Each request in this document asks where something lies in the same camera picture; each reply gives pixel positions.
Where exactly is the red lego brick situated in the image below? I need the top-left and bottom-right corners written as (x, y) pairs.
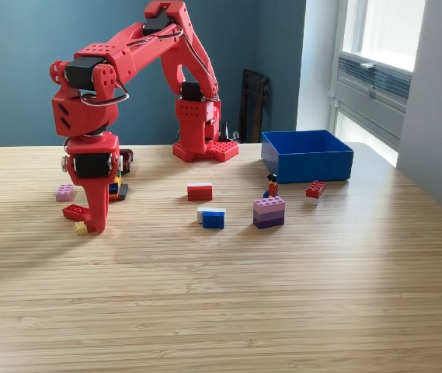
top-left (61, 204), bottom-right (91, 221)

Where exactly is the white red yellow brick stack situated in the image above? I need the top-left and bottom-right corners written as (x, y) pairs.
top-left (74, 212), bottom-right (93, 237)

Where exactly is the blue plastic bin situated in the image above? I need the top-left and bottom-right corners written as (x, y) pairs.
top-left (261, 129), bottom-right (355, 184)

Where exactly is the pink lego brick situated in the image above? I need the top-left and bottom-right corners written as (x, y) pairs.
top-left (55, 183), bottom-right (76, 202)

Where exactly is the red lego toy figure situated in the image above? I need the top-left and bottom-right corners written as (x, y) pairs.
top-left (263, 173), bottom-right (280, 199)

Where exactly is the yellow black toy digger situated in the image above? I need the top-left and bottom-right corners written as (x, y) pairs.
top-left (108, 173), bottom-right (130, 202)

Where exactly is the dark red toy car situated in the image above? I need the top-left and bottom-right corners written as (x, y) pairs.
top-left (118, 148), bottom-right (134, 174)

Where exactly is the red and white brick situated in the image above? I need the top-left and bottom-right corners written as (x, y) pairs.
top-left (187, 182), bottom-right (214, 202)

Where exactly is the blue and white brick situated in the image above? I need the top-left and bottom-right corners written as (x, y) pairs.
top-left (197, 207), bottom-right (227, 229)

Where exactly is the pink purple brick stack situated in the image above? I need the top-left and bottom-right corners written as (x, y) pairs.
top-left (252, 195), bottom-right (286, 230)

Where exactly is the red brick on white brick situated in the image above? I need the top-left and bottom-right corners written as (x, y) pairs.
top-left (305, 180), bottom-right (327, 206)

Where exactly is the grey window vent grille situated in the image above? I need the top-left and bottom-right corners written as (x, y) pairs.
top-left (337, 54), bottom-right (412, 101)

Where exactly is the white window frame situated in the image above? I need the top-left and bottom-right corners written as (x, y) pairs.
top-left (339, 0), bottom-right (426, 73)

